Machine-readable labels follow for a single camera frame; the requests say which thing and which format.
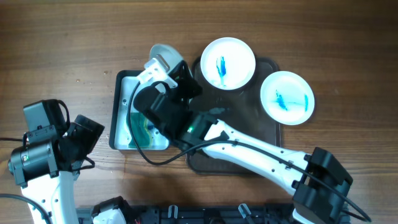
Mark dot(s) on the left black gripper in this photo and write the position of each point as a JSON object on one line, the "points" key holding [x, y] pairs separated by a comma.
{"points": [[90, 137]]}

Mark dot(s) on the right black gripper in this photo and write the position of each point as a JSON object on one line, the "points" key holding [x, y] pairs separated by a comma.
{"points": [[182, 76]]}

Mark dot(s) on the green yellow sponge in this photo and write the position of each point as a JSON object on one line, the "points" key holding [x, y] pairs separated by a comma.
{"points": [[141, 129]]}

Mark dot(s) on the white plate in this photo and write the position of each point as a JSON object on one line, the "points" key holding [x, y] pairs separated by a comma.
{"points": [[228, 63], [287, 98]]}

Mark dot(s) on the grey-white plate bottom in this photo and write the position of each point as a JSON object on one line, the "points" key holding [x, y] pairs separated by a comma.
{"points": [[166, 55]]}

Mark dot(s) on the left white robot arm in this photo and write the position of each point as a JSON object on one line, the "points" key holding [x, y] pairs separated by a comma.
{"points": [[47, 167]]}

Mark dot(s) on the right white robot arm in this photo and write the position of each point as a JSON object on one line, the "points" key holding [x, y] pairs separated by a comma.
{"points": [[318, 183]]}

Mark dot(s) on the dark tray with water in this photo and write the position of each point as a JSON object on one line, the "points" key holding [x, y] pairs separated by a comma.
{"points": [[121, 136]]}

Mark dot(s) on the brown plastic serving tray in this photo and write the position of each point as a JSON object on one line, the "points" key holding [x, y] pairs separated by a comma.
{"points": [[241, 108]]}

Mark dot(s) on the white plate top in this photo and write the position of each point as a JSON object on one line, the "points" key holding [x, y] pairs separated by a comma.
{"points": [[228, 63]]}

